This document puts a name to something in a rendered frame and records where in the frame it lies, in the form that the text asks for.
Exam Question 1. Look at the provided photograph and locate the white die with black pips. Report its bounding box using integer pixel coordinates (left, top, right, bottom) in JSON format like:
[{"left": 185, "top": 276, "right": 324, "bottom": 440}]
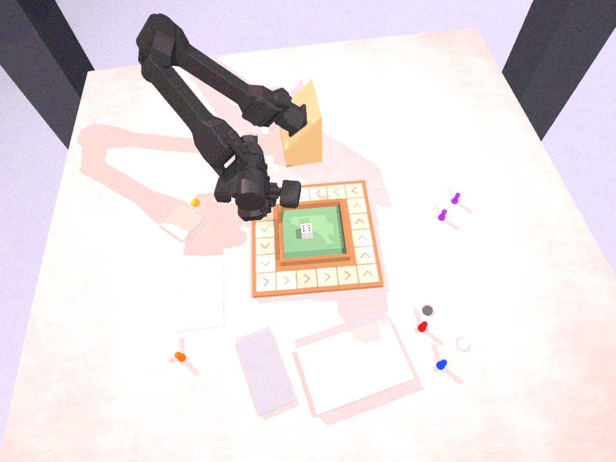
[{"left": 300, "top": 223, "right": 313, "bottom": 239}]

